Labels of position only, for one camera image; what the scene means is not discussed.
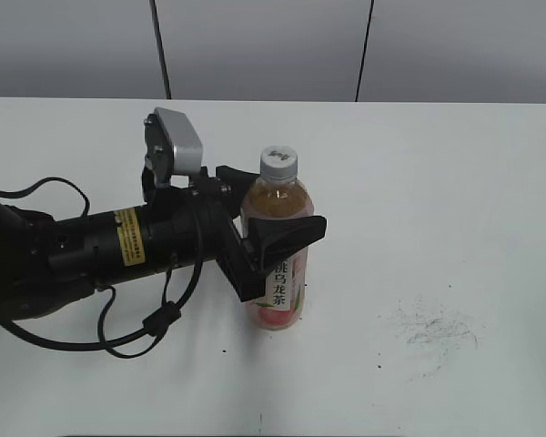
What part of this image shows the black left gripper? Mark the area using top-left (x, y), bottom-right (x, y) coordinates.
top-left (143, 166), bottom-right (327, 302)

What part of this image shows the white bottle cap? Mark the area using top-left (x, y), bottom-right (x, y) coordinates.
top-left (260, 146), bottom-right (298, 181)

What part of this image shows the peach oolong tea bottle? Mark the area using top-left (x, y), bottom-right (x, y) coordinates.
top-left (239, 145), bottom-right (315, 332)

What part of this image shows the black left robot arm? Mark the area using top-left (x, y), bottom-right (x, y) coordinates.
top-left (0, 166), bottom-right (327, 320)

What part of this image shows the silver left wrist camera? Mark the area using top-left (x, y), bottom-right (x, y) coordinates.
top-left (144, 107), bottom-right (203, 188)

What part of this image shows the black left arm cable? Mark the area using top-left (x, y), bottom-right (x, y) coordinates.
top-left (0, 177), bottom-right (206, 361)

